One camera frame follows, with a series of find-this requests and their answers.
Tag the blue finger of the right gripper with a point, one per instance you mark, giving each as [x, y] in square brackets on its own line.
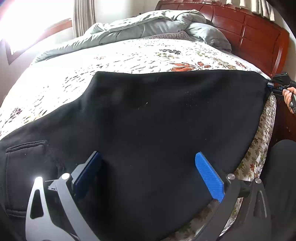
[270, 85]

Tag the red wooden headboard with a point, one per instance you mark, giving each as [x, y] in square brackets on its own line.
[252, 38]

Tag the grey window curtain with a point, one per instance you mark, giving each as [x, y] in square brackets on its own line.
[83, 16]

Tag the grey pillow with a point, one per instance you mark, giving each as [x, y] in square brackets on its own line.
[209, 35]

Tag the black pants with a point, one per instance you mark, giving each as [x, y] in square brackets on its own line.
[148, 128]

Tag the grey crumpled duvet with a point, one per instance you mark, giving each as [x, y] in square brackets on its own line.
[141, 26]

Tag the wooden framed window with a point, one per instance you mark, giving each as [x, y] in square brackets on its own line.
[17, 44]

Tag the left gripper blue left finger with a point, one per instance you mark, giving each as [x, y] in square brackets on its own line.
[84, 174]

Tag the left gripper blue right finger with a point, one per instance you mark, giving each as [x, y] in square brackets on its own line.
[210, 177]

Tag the person's right hand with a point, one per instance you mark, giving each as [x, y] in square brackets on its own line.
[287, 97]

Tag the floral quilted bedspread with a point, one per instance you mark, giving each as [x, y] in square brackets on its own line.
[49, 84]

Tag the beige striped curtain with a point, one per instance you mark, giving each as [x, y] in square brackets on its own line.
[259, 7]

